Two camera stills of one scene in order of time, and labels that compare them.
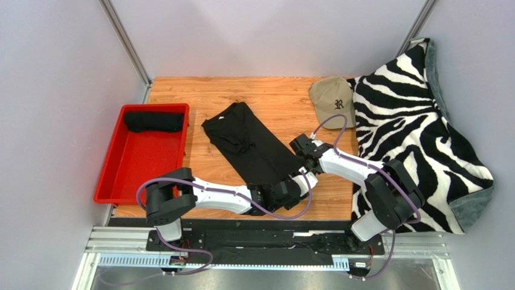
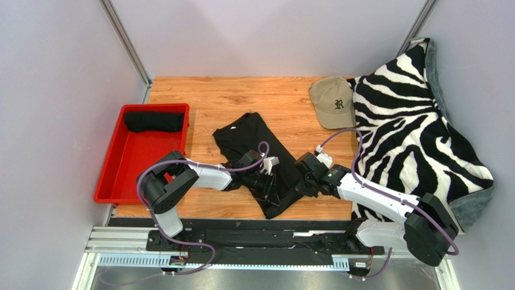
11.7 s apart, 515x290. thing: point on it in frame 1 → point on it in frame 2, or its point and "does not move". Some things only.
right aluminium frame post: x=419 y=24 does not move
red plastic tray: x=149 y=140 does not move
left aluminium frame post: x=116 y=26 does not move
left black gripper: x=291 y=204 → x=268 y=192
